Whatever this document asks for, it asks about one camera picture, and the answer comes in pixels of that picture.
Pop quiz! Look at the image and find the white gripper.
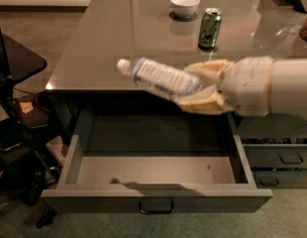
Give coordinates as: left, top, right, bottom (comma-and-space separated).
173, 57, 273, 117

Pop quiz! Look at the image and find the clear blue plastic bottle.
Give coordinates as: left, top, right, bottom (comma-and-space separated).
117, 58, 202, 100

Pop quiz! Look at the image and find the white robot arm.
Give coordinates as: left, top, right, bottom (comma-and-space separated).
174, 57, 307, 120

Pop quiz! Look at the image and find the grey middle side drawer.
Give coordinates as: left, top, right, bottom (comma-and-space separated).
235, 115, 307, 169

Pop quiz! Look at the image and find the grey lower side drawer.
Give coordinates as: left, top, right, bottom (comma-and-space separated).
253, 171, 307, 188

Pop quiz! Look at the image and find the open grey top drawer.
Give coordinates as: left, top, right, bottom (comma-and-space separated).
43, 110, 272, 213

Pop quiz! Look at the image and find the green soda can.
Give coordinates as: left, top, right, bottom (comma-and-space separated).
198, 8, 222, 49

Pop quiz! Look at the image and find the white ceramic bowl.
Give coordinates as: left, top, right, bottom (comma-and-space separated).
170, 0, 200, 18

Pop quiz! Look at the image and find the brown bag with tag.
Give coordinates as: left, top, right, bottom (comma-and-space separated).
16, 91, 54, 130

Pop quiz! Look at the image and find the black side table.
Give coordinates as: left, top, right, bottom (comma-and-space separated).
0, 35, 48, 84

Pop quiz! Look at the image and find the metal drawer handle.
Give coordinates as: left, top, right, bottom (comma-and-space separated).
139, 198, 174, 214

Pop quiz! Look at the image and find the black cart frame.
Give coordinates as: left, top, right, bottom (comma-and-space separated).
0, 81, 64, 205

